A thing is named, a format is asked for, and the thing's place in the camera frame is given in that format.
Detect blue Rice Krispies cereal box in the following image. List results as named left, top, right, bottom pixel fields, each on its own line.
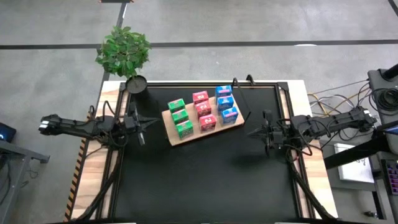
left=220, top=106, right=239, bottom=125
left=216, top=95, right=235, bottom=112
left=214, top=85, right=233, bottom=98

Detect thin grey cable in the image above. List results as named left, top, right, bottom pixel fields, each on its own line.
left=310, top=79, right=371, bottom=96

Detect green Apple Jacks cereal box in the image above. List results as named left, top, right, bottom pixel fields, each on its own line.
left=167, top=98, right=186, bottom=113
left=175, top=119, right=195, bottom=139
left=170, top=108, right=190, bottom=125

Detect wooden shelf with black frame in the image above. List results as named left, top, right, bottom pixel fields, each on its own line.
left=160, top=74, right=254, bottom=147

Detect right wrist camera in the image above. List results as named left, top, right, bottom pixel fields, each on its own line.
left=269, top=127, right=284, bottom=141

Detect black device with blue light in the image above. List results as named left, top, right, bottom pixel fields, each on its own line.
left=0, top=122, right=17, bottom=143

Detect backlit black keyboard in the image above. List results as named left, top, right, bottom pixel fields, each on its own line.
left=381, top=158, right=398, bottom=196

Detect dark grey equipment cart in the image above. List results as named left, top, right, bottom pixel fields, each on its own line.
left=366, top=63, right=398, bottom=125

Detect green potted plant, black pot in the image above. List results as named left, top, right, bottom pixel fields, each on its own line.
left=95, top=26, right=152, bottom=95

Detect coiled black cable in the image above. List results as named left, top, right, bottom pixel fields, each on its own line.
left=371, top=88, right=398, bottom=113

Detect white board with drawing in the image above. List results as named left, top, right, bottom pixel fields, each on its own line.
left=334, top=142, right=376, bottom=184

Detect black metal stand bar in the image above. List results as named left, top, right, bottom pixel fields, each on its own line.
left=323, top=130, right=398, bottom=170

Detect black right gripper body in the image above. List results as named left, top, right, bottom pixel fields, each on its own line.
left=262, top=109, right=293, bottom=156

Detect grey metal desk frame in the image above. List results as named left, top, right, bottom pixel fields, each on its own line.
left=0, top=139, right=50, bottom=224

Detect red Froot Loops cereal box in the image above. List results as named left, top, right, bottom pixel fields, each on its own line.
left=192, top=90, right=210, bottom=105
left=194, top=100, right=213, bottom=118
left=198, top=113, right=218, bottom=132

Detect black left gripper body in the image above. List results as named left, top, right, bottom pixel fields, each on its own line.
left=123, top=102, right=146, bottom=146

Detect yellow black hazard tape strip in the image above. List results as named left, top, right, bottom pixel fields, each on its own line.
left=63, top=135, right=88, bottom=222

